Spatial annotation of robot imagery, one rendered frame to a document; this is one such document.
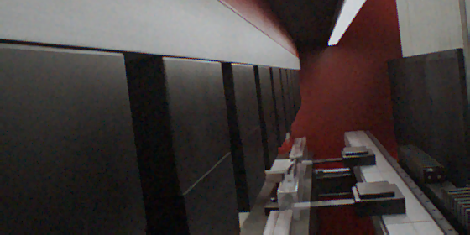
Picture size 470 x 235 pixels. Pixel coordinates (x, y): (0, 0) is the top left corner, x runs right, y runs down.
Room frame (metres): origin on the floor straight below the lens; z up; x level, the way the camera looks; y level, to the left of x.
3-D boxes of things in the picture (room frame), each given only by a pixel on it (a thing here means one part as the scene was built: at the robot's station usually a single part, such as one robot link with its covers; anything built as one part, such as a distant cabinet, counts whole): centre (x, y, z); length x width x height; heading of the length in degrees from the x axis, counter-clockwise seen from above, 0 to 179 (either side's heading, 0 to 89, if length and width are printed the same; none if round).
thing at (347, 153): (1.43, -0.33, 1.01); 0.26 x 0.12 x 0.05; 78
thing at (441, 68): (1.60, -0.72, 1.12); 1.13 x 0.02 x 0.44; 168
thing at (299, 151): (2.01, -0.29, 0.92); 0.50 x 0.06 x 0.10; 168
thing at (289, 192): (1.42, -0.17, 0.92); 0.39 x 0.06 x 0.10; 168
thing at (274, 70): (0.91, -0.06, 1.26); 0.15 x 0.09 x 0.17; 168
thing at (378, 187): (0.96, -0.24, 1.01); 0.26 x 0.12 x 0.05; 78
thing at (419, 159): (1.19, -0.53, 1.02); 0.37 x 0.06 x 0.04; 168
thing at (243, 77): (0.52, 0.02, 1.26); 0.15 x 0.09 x 0.17; 168
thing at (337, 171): (1.84, -0.64, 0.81); 0.64 x 0.08 x 0.14; 78
